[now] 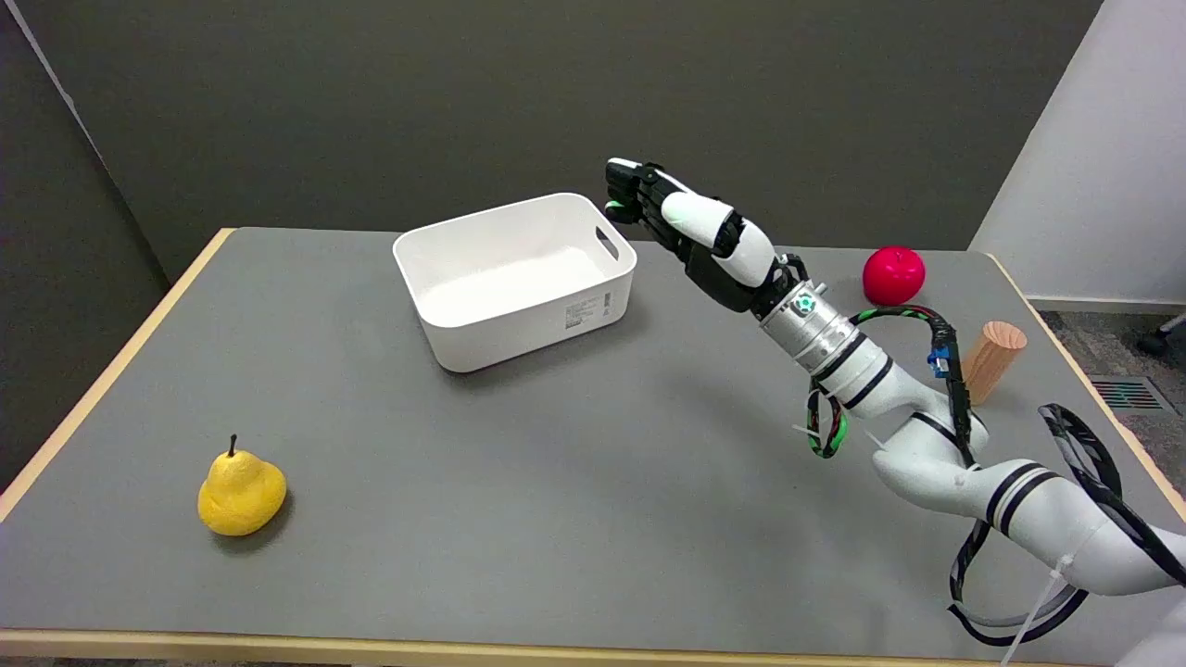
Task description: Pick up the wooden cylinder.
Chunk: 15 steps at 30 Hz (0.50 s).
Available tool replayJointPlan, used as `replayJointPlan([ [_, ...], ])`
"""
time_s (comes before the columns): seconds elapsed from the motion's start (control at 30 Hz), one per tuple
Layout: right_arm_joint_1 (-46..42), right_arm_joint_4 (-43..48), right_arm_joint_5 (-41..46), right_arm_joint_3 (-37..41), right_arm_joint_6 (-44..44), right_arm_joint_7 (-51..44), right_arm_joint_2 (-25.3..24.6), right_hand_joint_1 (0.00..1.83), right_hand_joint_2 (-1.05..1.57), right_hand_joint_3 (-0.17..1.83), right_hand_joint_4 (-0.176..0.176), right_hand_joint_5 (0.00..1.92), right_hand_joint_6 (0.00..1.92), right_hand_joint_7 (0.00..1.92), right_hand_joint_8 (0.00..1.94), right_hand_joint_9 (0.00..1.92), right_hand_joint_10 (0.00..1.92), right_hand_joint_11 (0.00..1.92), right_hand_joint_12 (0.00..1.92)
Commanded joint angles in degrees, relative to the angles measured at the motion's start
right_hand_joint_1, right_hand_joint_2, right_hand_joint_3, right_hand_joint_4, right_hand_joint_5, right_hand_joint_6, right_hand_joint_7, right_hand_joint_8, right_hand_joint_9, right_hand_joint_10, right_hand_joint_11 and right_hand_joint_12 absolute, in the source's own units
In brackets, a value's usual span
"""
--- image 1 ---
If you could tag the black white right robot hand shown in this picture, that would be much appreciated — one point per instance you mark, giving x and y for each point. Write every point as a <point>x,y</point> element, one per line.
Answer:
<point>713,243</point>

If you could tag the white plastic bin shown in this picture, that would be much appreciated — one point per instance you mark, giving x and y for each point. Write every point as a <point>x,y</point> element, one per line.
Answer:
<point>515,280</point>

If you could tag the black chair caster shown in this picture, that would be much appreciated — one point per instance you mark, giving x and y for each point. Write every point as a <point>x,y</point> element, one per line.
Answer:
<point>1155,342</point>

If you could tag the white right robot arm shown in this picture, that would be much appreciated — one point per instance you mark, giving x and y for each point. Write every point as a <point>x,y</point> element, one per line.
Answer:
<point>936,435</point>

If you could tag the red apple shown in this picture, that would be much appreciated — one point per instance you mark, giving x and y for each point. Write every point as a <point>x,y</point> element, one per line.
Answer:
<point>893,275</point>

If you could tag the yellow pear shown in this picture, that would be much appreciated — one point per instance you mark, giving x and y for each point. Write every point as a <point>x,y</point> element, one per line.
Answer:
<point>240,494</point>

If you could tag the wooden cylinder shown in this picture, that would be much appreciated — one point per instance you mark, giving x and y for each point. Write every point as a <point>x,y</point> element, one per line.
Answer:
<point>990,361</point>

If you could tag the floor vent grate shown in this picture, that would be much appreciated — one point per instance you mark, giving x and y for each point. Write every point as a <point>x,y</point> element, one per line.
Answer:
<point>1126,394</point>

